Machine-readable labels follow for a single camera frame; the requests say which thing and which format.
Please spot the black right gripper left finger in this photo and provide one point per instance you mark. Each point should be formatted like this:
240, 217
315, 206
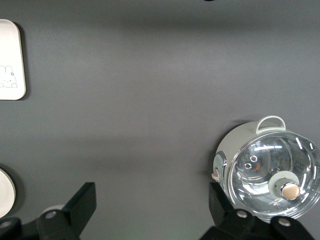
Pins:
75, 207

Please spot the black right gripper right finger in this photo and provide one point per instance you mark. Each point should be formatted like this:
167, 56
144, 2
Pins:
220, 210

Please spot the beige round plate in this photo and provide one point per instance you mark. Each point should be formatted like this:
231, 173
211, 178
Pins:
5, 192

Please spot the glass pot lid with knob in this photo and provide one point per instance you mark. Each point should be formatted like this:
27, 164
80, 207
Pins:
275, 155

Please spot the beige rectangular rabbit print tray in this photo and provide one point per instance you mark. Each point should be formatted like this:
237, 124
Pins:
10, 50

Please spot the pale green electric cooking pot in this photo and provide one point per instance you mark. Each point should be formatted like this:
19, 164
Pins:
237, 140

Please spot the dark grey table cloth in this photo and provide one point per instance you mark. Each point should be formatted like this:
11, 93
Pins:
150, 100

